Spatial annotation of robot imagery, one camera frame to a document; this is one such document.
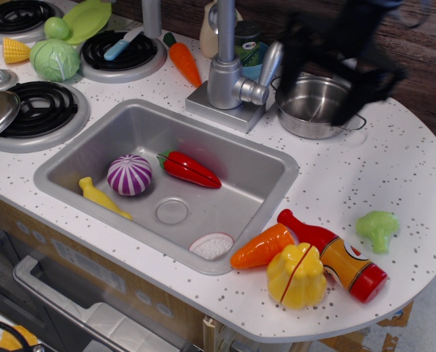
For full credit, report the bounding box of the blue toy bowl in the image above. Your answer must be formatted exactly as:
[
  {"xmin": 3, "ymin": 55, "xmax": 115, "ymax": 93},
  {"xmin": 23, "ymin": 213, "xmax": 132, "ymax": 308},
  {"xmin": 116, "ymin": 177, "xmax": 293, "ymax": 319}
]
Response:
[{"xmin": 242, "ymin": 42, "xmax": 269, "ymax": 81}]

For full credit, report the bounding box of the blue handled toy knife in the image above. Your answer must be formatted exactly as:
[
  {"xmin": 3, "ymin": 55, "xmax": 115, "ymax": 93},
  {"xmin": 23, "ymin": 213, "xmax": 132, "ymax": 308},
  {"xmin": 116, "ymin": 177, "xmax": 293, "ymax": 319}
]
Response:
[{"xmin": 103, "ymin": 26, "xmax": 143, "ymax": 61}]

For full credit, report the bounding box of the front left stove burner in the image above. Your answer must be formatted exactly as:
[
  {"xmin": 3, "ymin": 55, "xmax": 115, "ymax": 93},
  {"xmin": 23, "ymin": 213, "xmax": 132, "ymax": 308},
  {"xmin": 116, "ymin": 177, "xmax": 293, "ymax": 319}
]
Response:
[{"xmin": 0, "ymin": 81, "xmax": 90, "ymax": 153}]

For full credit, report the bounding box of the grey oven door handle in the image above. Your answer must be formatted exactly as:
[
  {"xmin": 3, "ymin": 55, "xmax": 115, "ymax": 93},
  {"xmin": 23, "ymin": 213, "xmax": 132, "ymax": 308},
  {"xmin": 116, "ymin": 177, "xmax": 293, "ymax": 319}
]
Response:
[{"xmin": 13, "ymin": 256, "xmax": 118, "ymax": 336}]

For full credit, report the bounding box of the back right stove burner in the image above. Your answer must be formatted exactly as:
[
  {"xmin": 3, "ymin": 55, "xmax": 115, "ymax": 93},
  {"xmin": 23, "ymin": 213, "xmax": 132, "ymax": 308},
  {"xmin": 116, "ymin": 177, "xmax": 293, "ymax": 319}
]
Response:
[{"xmin": 77, "ymin": 30, "xmax": 167, "ymax": 84}]

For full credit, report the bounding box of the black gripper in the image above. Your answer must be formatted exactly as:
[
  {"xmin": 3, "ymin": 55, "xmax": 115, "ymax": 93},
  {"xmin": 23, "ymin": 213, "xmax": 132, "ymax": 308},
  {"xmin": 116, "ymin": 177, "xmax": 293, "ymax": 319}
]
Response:
[{"xmin": 279, "ymin": 12, "xmax": 407, "ymax": 126}]

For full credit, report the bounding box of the green toy cabbage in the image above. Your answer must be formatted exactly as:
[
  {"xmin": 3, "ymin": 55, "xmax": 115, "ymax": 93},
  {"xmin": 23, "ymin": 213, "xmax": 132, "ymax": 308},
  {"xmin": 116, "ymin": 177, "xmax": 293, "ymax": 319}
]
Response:
[{"xmin": 29, "ymin": 38, "xmax": 81, "ymax": 82}]

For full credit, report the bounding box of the silver toy faucet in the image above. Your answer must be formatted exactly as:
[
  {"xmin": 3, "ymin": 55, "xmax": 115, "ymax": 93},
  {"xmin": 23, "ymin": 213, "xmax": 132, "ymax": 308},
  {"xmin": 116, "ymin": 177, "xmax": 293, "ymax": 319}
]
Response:
[{"xmin": 185, "ymin": 1, "xmax": 283, "ymax": 133}]

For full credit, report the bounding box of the yellow toy bell pepper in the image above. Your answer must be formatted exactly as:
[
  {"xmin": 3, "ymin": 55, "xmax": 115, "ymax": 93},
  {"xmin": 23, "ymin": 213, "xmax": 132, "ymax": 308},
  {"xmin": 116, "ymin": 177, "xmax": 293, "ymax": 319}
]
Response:
[{"xmin": 266, "ymin": 243, "xmax": 327, "ymax": 309}]

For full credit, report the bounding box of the back left stove burner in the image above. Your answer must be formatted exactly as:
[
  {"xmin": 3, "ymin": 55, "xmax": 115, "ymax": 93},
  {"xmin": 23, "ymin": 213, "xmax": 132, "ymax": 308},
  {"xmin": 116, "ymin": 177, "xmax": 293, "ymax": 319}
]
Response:
[{"xmin": 0, "ymin": 1, "xmax": 64, "ymax": 44}]

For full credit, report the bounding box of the white toy onion half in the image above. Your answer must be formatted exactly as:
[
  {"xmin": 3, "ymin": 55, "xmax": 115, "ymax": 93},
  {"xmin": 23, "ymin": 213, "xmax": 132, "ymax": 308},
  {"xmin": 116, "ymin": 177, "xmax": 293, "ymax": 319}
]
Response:
[{"xmin": 189, "ymin": 232, "xmax": 234, "ymax": 260}]

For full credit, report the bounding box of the yellow object bottom left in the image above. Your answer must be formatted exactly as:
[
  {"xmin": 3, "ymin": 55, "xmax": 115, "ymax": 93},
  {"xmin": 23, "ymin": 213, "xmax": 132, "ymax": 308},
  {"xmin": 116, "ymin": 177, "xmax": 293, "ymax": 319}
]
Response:
[{"xmin": 0, "ymin": 326, "xmax": 39, "ymax": 351}]

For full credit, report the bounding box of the cream toy bottle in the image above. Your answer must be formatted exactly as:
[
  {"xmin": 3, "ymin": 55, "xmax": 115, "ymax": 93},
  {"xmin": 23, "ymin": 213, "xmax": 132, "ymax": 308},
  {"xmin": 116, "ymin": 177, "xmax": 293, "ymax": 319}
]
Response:
[{"xmin": 200, "ymin": 1, "xmax": 243, "ymax": 62}]

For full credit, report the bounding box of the orange toy carrot half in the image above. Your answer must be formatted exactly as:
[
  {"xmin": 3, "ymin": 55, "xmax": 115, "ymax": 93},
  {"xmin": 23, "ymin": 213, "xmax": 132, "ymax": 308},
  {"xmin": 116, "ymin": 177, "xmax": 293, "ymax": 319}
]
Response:
[{"xmin": 230, "ymin": 223, "xmax": 294, "ymax": 269}]

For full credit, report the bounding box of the red toy chili pepper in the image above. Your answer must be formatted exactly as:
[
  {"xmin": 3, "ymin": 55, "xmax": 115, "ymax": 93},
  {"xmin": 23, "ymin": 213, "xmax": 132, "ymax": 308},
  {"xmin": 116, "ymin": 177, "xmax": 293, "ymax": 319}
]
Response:
[{"xmin": 156, "ymin": 150, "xmax": 222, "ymax": 188}]

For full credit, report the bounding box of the red toy ketchup bottle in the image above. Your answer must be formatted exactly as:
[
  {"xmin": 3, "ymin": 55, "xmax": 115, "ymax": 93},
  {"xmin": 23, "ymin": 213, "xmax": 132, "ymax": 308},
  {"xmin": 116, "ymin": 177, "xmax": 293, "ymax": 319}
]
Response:
[{"xmin": 277, "ymin": 209, "xmax": 388, "ymax": 303}]

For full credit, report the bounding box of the stainless steel pot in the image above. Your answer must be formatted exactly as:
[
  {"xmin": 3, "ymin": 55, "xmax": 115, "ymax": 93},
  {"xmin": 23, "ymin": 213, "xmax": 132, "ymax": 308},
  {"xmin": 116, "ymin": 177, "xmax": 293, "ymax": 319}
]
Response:
[{"xmin": 271, "ymin": 76, "xmax": 366, "ymax": 139}]

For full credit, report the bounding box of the silver toy sink basin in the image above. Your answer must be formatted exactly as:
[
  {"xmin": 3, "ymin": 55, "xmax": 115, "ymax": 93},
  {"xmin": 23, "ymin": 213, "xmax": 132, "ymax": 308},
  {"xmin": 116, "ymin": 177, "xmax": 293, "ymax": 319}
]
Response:
[{"xmin": 34, "ymin": 99, "xmax": 299, "ymax": 275}]

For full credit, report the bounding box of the yellow toy corn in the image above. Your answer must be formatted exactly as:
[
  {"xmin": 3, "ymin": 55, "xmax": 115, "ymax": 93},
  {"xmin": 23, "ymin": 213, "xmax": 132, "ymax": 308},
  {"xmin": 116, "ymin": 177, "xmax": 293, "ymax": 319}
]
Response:
[{"xmin": 2, "ymin": 37, "xmax": 31, "ymax": 64}]

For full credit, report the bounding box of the stove burner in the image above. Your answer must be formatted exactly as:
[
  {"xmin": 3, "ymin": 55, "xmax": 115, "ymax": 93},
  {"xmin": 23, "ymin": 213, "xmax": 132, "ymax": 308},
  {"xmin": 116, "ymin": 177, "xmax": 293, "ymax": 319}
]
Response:
[
  {"xmin": 77, "ymin": 30, "xmax": 167, "ymax": 84},
  {"xmin": 0, "ymin": 1, "xmax": 64, "ymax": 44},
  {"xmin": 0, "ymin": 81, "xmax": 90, "ymax": 153}
]

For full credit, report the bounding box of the green toy plate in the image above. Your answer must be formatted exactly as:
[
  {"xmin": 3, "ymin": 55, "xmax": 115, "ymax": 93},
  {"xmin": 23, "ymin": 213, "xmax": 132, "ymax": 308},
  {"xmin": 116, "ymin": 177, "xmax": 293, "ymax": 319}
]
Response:
[{"xmin": 62, "ymin": 0, "xmax": 112, "ymax": 45}]

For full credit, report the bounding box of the purple striped toy onion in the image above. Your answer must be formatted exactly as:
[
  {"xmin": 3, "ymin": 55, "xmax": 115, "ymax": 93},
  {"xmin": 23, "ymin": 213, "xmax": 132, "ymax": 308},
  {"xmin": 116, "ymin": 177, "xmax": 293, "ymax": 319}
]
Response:
[{"xmin": 107, "ymin": 154, "xmax": 153, "ymax": 197}]

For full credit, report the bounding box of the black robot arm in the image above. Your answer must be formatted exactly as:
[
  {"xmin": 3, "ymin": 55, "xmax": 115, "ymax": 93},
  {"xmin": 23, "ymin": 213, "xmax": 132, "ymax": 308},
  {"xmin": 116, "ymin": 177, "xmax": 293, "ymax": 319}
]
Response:
[{"xmin": 277, "ymin": 1, "xmax": 407, "ymax": 125}]

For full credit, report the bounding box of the green toy broccoli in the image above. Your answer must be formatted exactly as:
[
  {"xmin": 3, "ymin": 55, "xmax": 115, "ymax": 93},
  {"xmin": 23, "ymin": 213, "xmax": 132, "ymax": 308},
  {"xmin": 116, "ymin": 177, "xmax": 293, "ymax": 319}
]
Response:
[{"xmin": 355, "ymin": 210, "xmax": 400, "ymax": 254}]

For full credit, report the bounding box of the green toy ball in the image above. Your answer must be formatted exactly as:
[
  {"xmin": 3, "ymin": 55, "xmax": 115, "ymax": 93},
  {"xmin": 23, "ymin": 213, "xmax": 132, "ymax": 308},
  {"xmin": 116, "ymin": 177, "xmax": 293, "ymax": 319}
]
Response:
[{"xmin": 44, "ymin": 17, "xmax": 70, "ymax": 40}]

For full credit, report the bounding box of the orange toy carrot with leaves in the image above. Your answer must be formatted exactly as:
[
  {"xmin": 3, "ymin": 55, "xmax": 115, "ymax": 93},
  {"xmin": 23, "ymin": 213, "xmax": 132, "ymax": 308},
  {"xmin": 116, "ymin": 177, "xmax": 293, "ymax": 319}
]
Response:
[{"xmin": 163, "ymin": 32, "xmax": 202, "ymax": 87}]

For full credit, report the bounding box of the green toy can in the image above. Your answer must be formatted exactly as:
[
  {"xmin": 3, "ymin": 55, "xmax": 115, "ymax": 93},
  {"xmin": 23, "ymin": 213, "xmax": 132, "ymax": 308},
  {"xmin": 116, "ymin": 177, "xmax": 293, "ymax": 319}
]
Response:
[{"xmin": 234, "ymin": 21, "xmax": 261, "ymax": 66}]

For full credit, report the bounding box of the silver left support pole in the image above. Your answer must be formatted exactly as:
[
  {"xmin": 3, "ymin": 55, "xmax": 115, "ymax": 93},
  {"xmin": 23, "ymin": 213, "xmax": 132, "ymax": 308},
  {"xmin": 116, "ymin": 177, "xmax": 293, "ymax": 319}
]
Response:
[{"xmin": 142, "ymin": 0, "xmax": 162, "ymax": 38}]

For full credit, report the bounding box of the yellow toy squash piece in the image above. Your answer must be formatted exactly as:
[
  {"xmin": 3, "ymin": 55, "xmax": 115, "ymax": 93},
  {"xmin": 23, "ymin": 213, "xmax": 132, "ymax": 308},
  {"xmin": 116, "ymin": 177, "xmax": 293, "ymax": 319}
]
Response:
[{"xmin": 79, "ymin": 177, "xmax": 133, "ymax": 220}]

